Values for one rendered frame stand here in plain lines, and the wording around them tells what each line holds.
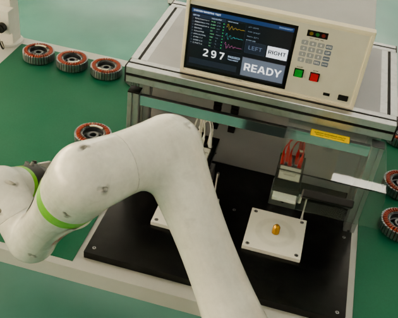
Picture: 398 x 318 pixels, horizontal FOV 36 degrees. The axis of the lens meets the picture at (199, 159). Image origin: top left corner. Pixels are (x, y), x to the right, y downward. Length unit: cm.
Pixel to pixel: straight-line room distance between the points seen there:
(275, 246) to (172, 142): 63
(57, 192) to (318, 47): 74
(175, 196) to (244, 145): 75
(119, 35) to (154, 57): 257
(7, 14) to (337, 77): 127
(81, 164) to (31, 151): 91
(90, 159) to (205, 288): 31
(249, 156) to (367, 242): 41
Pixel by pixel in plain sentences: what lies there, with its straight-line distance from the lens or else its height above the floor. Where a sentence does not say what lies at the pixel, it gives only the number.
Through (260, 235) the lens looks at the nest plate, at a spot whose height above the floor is 78.
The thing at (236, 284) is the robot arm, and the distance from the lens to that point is 109.
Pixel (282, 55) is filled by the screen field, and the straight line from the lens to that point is 148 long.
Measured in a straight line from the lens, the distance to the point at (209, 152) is 162.
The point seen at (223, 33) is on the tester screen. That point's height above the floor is 124.
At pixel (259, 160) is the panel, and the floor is 81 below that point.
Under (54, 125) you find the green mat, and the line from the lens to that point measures 198.
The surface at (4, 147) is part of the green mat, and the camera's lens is 190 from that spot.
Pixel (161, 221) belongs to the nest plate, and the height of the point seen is 78.
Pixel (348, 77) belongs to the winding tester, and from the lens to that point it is 150.
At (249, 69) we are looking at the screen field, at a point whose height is 116.
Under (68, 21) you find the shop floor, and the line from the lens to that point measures 432.
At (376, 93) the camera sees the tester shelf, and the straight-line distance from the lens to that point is 164.
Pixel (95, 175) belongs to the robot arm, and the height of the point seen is 127.
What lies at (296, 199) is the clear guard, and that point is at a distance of 136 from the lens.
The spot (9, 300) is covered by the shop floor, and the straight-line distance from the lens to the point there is 246.
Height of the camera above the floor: 189
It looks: 38 degrees down
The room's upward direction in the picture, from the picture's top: 8 degrees clockwise
